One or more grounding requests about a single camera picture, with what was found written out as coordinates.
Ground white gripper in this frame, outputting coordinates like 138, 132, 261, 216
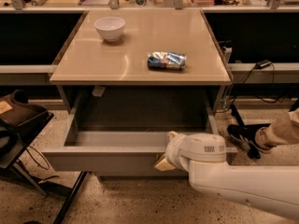
154, 131, 188, 172

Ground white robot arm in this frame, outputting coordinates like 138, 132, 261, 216
155, 132, 299, 221

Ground grey drawer cabinet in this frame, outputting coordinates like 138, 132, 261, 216
49, 8, 234, 181

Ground black shoe upper right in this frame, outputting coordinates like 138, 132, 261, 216
227, 124, 272, 154

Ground blue foil snack bag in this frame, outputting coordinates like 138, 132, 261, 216
147, 51, 186, 70

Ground white paper tag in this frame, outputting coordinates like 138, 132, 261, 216
92, 86, 106, 97

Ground person leg beige trousers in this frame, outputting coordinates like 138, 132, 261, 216
255, 108, 299, 149

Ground black power adapter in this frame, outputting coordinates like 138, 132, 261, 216
254, 60, 271, 69

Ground white ceramic bowl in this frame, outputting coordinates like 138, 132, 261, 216
94, 17, 125, 42

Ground black chair left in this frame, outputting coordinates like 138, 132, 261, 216
0, 90, 87, 224

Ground black stand frame right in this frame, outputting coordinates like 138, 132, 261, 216
227, 105, 299, 154

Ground black cable on floor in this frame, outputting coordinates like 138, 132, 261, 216
25, 145, 50, 171

